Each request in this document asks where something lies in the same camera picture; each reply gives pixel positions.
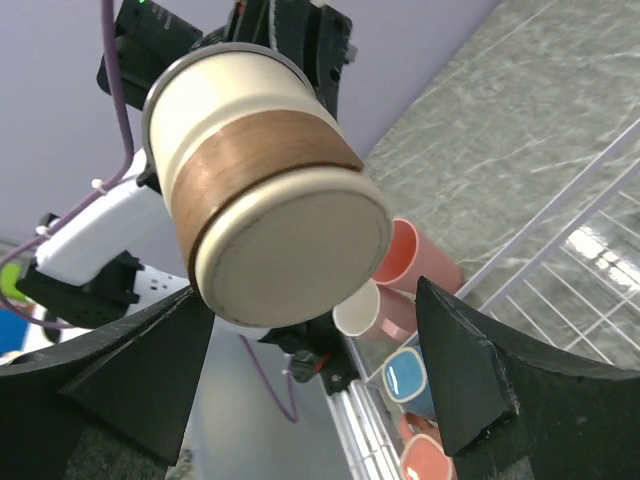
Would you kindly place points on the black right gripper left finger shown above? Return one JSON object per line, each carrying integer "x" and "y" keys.
{"x": 113, "y": 403}

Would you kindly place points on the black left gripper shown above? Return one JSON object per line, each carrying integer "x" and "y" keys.
{"x": 314, "y": 37}

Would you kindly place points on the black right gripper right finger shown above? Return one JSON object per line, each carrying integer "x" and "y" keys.
{"x": 512, "y": 407}

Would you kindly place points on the blue patterned mug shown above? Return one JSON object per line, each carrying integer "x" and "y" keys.
{"x": 406, "y": 382}

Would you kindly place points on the pink mug white inside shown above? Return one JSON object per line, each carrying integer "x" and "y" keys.
{"x": 376, "y": 313}

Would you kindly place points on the salmon tumbler cup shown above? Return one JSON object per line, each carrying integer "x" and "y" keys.
{"x": 412, "y": 255}

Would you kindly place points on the steel cup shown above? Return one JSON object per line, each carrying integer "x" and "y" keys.
{"x": 275, "y": 216}

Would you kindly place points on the salmon mug white inside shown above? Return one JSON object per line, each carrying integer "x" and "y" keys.
{"x": 423, "y": 456}

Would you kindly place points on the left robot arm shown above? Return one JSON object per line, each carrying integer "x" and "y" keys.
{"x": 80, "y": 268}

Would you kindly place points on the white wire dish rack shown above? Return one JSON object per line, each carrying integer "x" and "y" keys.
{"x": 580, "y": 292}

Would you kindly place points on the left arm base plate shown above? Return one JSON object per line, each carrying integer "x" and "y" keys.
{"x": 316, "y": 347}

